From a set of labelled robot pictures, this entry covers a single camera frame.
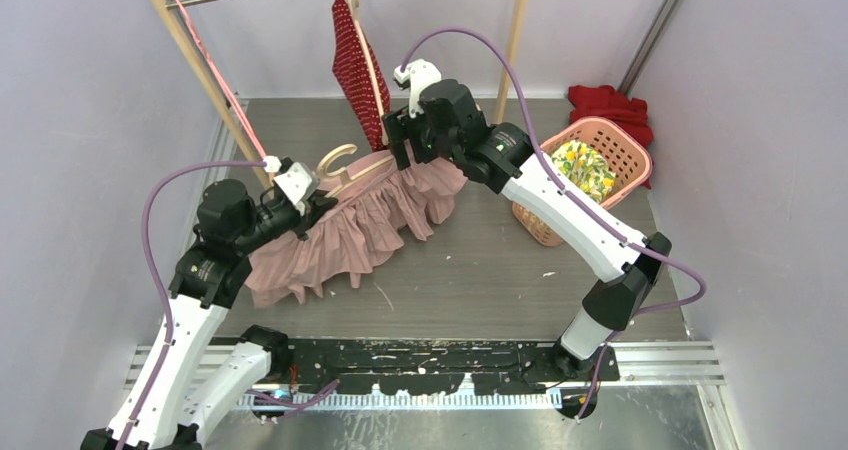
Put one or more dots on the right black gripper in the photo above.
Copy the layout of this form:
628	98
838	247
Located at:
403	128

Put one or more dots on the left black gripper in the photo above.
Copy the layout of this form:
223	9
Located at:
315	204

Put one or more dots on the beige hanger of pink skirt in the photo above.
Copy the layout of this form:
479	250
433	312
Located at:
344	165

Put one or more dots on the pink pleated skirt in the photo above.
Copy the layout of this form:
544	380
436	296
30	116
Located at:
375	202

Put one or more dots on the pink wire hanger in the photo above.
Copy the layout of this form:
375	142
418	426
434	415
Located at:
228	93

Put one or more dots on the lemon print skirt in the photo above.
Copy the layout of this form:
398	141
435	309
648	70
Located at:
586	168

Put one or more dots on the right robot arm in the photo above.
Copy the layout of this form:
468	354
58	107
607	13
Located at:
508	165

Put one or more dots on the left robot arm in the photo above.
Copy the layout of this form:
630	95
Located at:
162	411

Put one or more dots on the red polka dot skirt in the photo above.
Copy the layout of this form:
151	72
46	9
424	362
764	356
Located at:
350	71

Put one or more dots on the beige hanger of red skirt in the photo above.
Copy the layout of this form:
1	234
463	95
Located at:
371	66

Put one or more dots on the red cloth pile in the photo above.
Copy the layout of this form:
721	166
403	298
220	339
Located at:
630	114

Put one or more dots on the pink laundry basket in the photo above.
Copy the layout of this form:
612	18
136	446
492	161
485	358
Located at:
626	157

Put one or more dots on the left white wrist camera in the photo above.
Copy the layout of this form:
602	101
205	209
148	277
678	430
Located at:
295	182

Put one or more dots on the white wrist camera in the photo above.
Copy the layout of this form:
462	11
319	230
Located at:
416	76
295	182

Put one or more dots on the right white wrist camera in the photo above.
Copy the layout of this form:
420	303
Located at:
416	76

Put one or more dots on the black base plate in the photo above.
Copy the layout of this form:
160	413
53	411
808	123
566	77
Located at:
430	367

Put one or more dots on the metal corner rail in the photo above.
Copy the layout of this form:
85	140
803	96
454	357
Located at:
652	37

